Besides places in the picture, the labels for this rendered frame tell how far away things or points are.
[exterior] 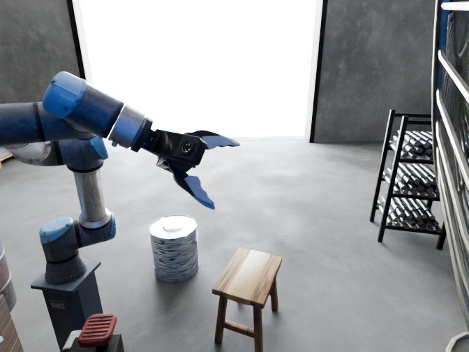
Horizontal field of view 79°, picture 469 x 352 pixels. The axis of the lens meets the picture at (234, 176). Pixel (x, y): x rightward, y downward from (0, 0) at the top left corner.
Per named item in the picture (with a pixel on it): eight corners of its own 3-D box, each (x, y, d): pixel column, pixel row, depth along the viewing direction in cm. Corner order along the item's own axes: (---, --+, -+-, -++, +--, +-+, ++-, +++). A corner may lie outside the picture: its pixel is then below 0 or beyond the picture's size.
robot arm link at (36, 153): (10, 135, 88) (-50, 87, 46) (51, 132, 94) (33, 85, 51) (19, 172, 89) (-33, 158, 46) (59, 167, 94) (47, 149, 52)
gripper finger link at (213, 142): (227, 135, 66) (190, 140, 62) (240, 130, 61) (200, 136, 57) (229, 148, 67) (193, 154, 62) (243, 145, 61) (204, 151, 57)
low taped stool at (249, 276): (239, 295, 167) (239, 246, 156) (278, 306, 159) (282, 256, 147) (213, 343, 137) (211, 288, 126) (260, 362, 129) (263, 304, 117)
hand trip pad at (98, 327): (94, 340, 62) (88, 313, 59) (123, 337, 63) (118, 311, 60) (82, 371, 56) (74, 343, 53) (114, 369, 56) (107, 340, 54)
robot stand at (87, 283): (82, 330, 144) (63, 255, 128) (116, 336, 141) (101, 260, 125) (54, 366, 127) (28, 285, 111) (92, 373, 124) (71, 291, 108)
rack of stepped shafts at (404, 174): (379, 245, 213) (405, 117, 180) (368, 216, 255) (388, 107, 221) (444, 253, 204) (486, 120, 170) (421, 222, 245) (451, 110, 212)
